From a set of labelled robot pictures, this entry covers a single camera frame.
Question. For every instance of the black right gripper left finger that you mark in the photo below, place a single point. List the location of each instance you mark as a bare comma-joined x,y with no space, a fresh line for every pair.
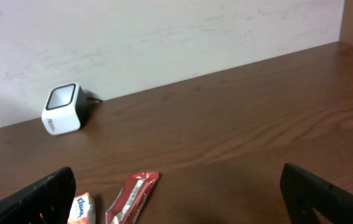
47,200

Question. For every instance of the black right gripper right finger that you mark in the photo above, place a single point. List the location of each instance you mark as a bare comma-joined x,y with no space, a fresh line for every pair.
305,193

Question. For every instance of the orange tissue packet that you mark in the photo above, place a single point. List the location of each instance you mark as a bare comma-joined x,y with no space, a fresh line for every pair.
82,210

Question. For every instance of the red chocolate bar wrapper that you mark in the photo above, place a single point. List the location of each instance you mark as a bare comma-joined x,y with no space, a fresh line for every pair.
131,199

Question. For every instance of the white barcode scanner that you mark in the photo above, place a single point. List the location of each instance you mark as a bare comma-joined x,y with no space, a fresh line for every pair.
66,109

